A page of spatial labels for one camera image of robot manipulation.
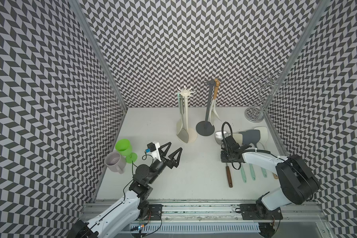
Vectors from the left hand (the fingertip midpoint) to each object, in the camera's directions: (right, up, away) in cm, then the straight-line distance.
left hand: (176, 146), depth 72 cm
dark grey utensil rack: (+19, +7, +31) cm, 38 cm away
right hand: (+29, -11, +20) cm, 37 cm away
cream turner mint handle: (+41, +1, +30) cm, 51 cm away
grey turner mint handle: (+43, +3, +25) cm, 50 cm away
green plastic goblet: (-33, -3, +17) cm, 37 cm away
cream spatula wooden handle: (+54, -4, +25) cm, 60 cm away
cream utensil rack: (+9, +4, +26) cm, 28 cm away
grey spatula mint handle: (+49, +2, +26) cm, 56 cm away
